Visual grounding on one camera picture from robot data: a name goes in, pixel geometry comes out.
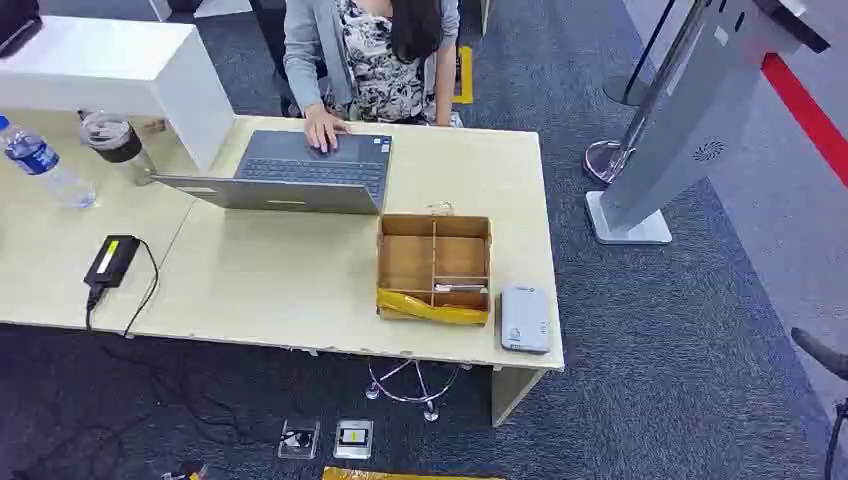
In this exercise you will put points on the wooden divided card box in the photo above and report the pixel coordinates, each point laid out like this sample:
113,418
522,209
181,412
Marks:
405,262

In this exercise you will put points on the small clear card packet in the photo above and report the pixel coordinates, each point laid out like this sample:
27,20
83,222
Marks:
440,208

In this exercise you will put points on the card in box slot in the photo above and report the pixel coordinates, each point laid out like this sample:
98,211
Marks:
460,288

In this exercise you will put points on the white flat card reader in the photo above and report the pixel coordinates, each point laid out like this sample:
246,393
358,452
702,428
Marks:
524,319

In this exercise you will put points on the grey open laptop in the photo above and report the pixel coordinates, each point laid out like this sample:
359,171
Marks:
311,169

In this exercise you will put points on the person's right hand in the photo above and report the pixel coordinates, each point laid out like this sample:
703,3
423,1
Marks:
322,129

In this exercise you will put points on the chrome stool base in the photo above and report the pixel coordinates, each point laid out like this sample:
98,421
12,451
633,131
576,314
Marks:
422,391

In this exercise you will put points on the pale desk leg panel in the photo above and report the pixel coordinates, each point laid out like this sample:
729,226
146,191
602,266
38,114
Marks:
513,394

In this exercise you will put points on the person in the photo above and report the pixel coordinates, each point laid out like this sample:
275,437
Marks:
378,60

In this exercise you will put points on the chrome stanchion base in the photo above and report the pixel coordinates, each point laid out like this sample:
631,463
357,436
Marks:
606,162

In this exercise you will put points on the floor socket with yellow label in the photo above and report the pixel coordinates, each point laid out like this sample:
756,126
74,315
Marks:
353,438

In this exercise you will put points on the open floor socket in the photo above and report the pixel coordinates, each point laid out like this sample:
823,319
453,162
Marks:
299,438

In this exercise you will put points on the yellow sheet on floor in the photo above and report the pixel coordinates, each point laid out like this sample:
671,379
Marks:
397,474

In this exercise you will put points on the black stanchion pole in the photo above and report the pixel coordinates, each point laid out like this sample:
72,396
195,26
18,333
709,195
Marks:
639,73

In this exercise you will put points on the grey kiosk stand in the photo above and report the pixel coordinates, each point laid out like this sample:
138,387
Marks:
689,112

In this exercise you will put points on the black power adapter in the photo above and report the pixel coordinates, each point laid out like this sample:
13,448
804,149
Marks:
112,260

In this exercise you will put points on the clear tumbler with black sleeve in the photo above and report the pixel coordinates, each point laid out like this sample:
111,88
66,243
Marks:
116,142

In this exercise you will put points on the white box shelf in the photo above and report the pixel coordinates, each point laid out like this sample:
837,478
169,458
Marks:
112,66

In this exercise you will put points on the clear plastic water bottle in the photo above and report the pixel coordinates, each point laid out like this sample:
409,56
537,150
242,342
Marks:
40,162

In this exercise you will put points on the black monitor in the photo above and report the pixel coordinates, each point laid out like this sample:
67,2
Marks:
16,23

